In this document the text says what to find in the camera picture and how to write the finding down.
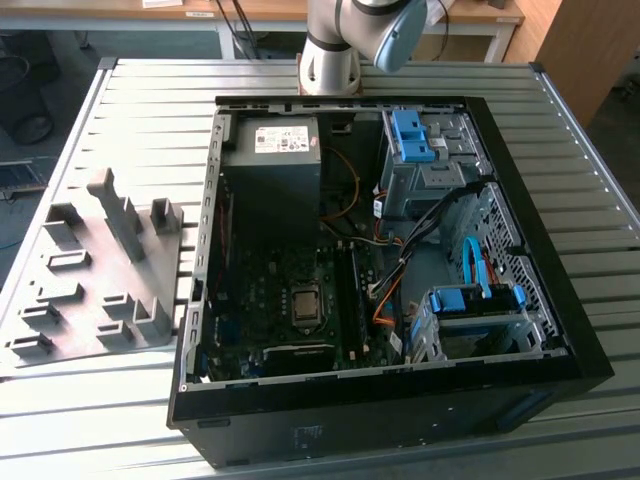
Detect RAM slot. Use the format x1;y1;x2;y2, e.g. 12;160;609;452
333;241;359;361

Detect silver CPU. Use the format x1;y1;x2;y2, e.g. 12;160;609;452
292;289;320;322

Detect CPU socket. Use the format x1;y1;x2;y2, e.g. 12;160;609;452
283;281;330;332

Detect grey power supply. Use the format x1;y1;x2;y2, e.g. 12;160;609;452
221;116;325;244

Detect green motherboard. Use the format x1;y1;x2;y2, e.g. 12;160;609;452
205;238;404;382

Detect black graphics card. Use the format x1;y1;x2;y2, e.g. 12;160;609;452
260;341;337;375

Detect metal drive cage blue latch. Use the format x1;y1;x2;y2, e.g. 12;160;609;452
380;108;496;219

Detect hard disk in blue carrier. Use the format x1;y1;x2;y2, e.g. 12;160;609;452
426;283;527;317

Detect grey parts rack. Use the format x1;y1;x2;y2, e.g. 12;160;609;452
0;167;187;370

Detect metal disk bay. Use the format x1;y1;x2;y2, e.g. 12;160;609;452
405;287;559;364

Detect black PC case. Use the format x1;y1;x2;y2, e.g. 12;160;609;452
166;93;615;470

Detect wooden cabinet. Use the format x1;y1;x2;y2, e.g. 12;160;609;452
535;0;640;130

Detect red wires white connector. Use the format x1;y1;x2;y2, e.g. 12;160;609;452
370;184;389;219

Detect orange wire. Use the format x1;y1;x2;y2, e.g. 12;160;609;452
372;277;402;330

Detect black cable bundle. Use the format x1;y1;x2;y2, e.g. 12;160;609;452
370;180;484;297

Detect blue data cable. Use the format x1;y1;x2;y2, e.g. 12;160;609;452
461;234;495;302

